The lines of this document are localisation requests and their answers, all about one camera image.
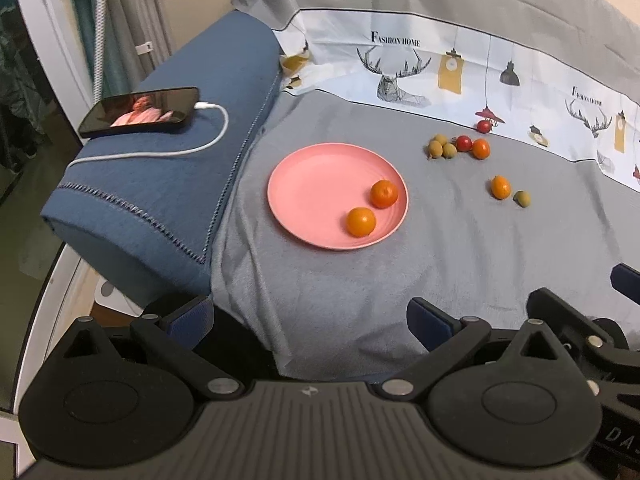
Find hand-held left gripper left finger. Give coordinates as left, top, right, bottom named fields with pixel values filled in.
left=45, top=296, right=246, bottom=401

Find pink plate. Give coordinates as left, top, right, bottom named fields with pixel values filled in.
left=266, top=143, right=410, bottom=251

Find blue cushion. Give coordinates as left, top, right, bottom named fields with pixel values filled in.
left=40, top=10, right=283, bottom=306

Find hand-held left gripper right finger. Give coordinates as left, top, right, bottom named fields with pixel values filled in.
left=372, top=297, right=576, bottom=401

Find grey curtain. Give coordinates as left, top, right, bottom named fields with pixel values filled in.
left=102, top=0, right=176, bottom=96

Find white bed frame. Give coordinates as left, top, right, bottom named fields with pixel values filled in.
left=10, top=242, right=101, bottom=411

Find teal curtain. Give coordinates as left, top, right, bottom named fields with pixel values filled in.
left=70, top=0, right=108, bottom=101

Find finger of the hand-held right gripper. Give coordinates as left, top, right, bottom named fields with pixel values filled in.
left=527, top=287, right=631, bottom=361
left=611, top=262, right=640, bottom=306

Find white flat device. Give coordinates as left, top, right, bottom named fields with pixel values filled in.
left=92, top=280, right=146, bottom=318

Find grey bed sheet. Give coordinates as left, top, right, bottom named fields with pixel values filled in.
left=210, top=87, right=640, bottom=381

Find white charging cable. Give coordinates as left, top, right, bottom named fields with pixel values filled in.
left=67, top=102, right=230, bottom=171

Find white door frame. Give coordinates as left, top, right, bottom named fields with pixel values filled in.
left=10, top=0, right=96, bottom=126

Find striped braided cord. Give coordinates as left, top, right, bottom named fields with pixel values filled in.
left=92, top=0, right=112, bottom=103

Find dark glass door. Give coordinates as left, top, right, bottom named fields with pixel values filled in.
left=0, top=0, right=86, bottom=201

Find black smartphone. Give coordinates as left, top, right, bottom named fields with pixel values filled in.
left=77, top=86, right=201, bottom=138

